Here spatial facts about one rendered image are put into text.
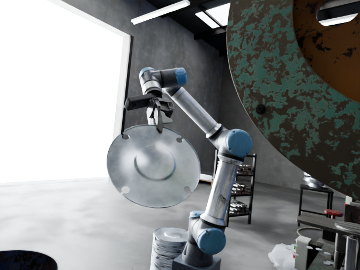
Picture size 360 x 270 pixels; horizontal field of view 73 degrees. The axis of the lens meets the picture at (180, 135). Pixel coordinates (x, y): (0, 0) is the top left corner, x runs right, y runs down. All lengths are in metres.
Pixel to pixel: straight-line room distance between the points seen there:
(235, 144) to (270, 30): 0.54
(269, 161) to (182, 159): 7.30
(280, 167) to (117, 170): 7.37
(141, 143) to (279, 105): 0.43
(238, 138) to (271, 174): 7.01
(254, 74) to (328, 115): 0.18
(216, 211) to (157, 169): 0.43
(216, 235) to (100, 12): 5.21
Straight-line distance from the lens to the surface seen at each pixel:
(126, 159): 0.75
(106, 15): 5.85
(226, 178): 1.07
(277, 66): 0.60
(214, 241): 1.10
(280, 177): 7.96
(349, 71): 0.65
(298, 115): 0.57
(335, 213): 1.34
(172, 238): 1.94
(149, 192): 0.71
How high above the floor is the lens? 1.01
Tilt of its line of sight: 2 degrees up
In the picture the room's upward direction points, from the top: 6 degrees clockwise
